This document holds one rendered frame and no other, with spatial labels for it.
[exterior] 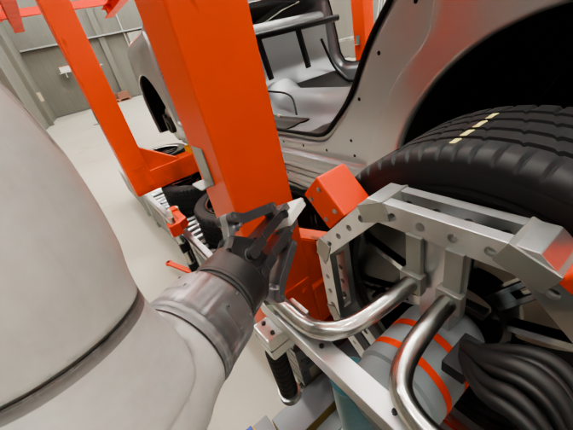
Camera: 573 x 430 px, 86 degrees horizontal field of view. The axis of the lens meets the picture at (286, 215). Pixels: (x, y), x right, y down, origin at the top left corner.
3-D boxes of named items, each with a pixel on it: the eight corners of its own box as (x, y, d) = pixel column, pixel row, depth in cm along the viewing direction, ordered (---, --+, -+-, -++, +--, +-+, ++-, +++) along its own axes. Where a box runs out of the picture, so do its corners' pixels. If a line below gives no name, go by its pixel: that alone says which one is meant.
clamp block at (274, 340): (314, 329, 56) (309, 309, 53) (274, 362, 52) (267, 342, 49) (297, 314, 59) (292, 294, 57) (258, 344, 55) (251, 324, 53)
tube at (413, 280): (426, 293, 48) (428, 237, 42) (339, 378, 39) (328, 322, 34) (344, 249, 61) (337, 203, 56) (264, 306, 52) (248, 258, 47)
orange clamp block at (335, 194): (373, 198, 58) (344, 161, 60) (344, 217, 55) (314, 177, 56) (355, 212, 64) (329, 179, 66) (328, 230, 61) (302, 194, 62)
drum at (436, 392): (488, 376, 54) (499, 322, 47) (416, 476, 45) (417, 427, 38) (415, 330, 65) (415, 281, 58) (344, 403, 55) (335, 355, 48)
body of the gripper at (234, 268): (267, 334, 29) (298, 275, 37) (221, 260, 27) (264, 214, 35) (211, 339, 33) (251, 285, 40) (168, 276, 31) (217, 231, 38)
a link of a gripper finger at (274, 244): (259, 269, 34) (265, 279, 34) (294, 223, 43) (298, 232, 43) (234, 275, 36) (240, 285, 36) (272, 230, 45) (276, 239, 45)
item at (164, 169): (215, 165, 270) (201, 125, 252) (158, 188, 247) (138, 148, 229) (207, 161, 282) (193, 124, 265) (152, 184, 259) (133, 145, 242)
